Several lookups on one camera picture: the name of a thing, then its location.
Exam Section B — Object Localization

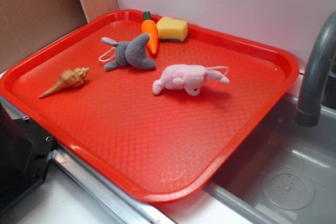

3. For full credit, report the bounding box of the pink plush bunny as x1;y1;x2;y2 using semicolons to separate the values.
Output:
152;64;229;97

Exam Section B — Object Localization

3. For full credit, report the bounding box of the grey plush bunny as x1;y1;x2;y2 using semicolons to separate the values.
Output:
99;33;156;71

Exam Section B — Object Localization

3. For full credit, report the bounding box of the red plastic tray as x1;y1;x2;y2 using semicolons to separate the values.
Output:
1;10;299;203

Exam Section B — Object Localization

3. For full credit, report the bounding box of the yellow sponge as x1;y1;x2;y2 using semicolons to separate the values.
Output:
156;16;188;42

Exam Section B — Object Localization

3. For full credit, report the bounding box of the orange toy carrot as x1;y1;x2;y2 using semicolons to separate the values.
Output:
141;11;159;55

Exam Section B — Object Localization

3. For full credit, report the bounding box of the tan spiral seashell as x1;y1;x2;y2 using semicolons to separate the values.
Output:
39;68;90;99

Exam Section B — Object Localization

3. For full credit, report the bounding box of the grey plastic sink basin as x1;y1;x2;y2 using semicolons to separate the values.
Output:
205;95;335;223

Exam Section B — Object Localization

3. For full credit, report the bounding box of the grey toy faucet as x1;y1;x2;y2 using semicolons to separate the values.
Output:
295;12;335;127

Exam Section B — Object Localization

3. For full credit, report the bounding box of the brown cardboard panel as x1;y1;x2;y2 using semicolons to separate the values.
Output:
1;0;119;72

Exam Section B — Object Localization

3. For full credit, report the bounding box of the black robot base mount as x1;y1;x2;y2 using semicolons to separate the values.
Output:
1;106;56;214

